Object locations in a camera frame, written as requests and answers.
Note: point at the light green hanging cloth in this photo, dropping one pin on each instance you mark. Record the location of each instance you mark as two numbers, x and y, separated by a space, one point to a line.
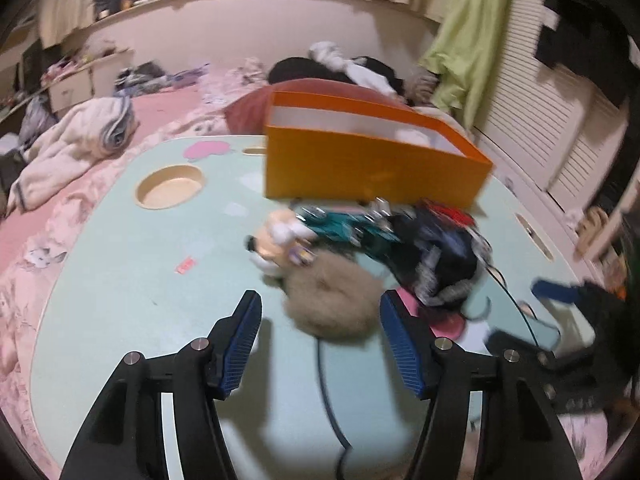
475 35

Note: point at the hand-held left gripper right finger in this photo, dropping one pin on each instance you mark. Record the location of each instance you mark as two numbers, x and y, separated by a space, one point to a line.
402 345

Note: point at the white clothing pile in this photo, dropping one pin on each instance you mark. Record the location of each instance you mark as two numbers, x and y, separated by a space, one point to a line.
360 72

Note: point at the black clothing pile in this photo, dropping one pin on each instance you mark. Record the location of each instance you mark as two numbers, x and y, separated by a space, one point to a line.
295 67

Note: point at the grey clothes heap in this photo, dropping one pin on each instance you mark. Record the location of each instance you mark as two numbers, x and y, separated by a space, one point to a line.
37 120

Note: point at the teal patterned pouch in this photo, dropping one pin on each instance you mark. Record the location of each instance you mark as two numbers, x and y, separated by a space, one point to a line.
350 232

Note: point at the cream plush dog toy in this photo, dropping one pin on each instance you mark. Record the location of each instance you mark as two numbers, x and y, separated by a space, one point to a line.
275 242

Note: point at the beige fluffy pompom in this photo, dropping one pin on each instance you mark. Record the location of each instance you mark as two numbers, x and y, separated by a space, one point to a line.
330 300

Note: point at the cream cabinet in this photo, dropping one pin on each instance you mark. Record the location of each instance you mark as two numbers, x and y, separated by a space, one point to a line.
75 85

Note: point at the orange cardboard box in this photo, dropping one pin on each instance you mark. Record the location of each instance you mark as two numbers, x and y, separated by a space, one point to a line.
350 170

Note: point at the black hanging garment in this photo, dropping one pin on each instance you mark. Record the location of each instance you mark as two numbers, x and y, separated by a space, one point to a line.
585 15

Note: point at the white bundled blanket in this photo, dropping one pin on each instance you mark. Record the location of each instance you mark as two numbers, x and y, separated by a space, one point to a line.
65 150

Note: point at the small red paper tag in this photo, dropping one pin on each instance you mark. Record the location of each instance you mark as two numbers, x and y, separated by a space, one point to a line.
185 265

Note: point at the pink pouch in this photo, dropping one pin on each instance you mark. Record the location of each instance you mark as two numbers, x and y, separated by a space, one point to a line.
442 322

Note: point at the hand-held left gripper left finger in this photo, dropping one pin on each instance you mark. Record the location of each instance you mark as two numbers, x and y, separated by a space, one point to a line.
240 345

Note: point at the white louvered closet door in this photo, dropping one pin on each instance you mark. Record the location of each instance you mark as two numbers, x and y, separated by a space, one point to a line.
550 135

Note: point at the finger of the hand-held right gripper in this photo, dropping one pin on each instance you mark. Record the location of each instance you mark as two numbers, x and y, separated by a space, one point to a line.
517 347
552 293

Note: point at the mint green desktop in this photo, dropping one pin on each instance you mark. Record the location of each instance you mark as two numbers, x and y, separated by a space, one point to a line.
125 285

